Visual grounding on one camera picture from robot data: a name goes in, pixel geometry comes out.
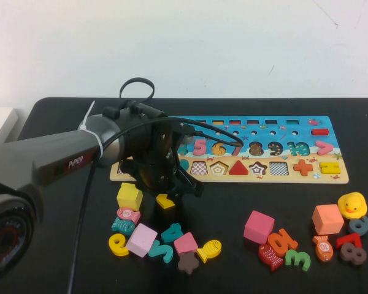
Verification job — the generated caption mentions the orange wooden fish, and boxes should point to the orange wooden fish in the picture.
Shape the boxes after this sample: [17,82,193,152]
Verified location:
[312,235,334,262]

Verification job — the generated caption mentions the teal wooden fish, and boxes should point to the teal wooden fish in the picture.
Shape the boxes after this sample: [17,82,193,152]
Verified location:
[111,217,136,236]

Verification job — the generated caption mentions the white side cabinet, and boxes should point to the white side cabinet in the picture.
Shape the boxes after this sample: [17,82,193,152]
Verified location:
[0,107,19,145]

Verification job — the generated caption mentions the yellow wooden fish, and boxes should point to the yellow wooden fish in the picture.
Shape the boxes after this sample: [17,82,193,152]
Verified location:
[196,239,222,263]

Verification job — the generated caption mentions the pink greater-than sign piece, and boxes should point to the pink greater-than sign piece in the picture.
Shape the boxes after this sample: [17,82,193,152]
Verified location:
[314,140,334,156]

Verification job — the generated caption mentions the red number seven piece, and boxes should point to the red number seven piece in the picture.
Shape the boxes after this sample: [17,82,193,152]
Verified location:
[335,232,362,250]

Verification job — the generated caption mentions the orange number ten piece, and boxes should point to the orange number ten piece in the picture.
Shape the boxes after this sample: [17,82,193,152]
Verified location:
[267,228,299,258]

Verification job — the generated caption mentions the red wooden fish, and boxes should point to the red wooden fish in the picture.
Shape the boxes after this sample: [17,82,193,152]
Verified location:
[258,243,285,272]

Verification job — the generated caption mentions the yellow number nine piece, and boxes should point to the yellow number nine piece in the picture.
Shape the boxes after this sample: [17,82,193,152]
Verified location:
[108,233,130,257]

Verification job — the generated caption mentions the white zip tie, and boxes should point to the white zip tie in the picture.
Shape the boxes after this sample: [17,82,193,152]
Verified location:
[78,100,105,157]

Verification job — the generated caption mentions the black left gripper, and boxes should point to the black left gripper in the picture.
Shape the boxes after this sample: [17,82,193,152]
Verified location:
[119,102,205,200]

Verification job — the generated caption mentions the brown star piece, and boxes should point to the brown star piece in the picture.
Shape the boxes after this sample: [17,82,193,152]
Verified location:
[177,251,200,275]

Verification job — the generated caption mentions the light pink wooden cube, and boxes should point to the light pink wooden cube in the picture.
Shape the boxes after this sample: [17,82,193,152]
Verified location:
[125,222,158,258]

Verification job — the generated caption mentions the pink wooden fish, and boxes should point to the pink wooden fish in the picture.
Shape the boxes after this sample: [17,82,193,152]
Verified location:
[116,207,141,224]

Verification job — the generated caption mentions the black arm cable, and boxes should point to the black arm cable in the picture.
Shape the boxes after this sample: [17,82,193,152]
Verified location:
[66,118,245,294]

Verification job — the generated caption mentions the ocean print wooden puzzle board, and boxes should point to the ocean print wooden puzzle board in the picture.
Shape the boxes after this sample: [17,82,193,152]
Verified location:
[109,115,350,184]

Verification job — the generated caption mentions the yellow pentagon piece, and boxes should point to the yellow pentagon piece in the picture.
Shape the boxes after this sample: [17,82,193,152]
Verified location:
[155,193,175,209]

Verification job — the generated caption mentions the orange plus sign piece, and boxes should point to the orange plus sign piece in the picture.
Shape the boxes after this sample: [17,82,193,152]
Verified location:
[293,159,313,176]

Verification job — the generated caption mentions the salmon wooden cube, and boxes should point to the salmon wooden cube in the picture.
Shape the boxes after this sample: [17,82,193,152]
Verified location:
[312,203,345,235]

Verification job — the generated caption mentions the yellow equals sign piece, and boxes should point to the yellow equals sign piece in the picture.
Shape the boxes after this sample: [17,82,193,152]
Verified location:
[319,161,340,175]

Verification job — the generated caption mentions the teal curved number piece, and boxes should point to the teal curved number piece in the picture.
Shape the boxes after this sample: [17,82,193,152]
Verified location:
[148,239,174,263]

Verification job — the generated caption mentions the teal number four piece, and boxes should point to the teal number four piece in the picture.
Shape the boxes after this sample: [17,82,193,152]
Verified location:
[160,222,183,243]

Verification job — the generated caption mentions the green number three piece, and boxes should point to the green number three piece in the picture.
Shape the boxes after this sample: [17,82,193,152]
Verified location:
[284,249,312,272]

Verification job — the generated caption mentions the pink number five piece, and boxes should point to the pink number five piece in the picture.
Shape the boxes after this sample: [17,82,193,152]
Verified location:
[193,138,207,156]

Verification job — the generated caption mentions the red triangle piece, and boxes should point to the red triangle piece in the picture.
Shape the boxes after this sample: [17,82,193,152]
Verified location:
[229,159,249,176]

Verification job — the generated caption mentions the blue number nine piece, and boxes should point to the blue number nine piece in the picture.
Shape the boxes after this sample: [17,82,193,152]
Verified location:
[348,215,368,236]

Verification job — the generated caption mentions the pink trapezoid block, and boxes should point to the pink trapezoid block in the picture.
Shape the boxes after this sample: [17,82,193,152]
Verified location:
[173,232,199,255]

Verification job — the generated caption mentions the magenta wooden cube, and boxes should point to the magenta wooden cube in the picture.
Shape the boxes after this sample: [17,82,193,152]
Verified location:
[243,209,275,245]

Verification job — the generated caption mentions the brown number eight piece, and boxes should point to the brown number eight piece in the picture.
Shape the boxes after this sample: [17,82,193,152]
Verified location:
[340,241,367,265]

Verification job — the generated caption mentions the black looped cable tie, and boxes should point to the black looped cable tie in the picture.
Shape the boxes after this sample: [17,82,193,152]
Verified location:
[119,77,156,107]

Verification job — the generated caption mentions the yellow rubber duck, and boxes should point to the yellow rubber duck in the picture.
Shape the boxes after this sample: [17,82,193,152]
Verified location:
[337,192,368,220]

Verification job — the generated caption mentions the yellow wooden cube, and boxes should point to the yellow wooden cube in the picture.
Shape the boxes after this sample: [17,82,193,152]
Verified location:
[116,183,144,212]

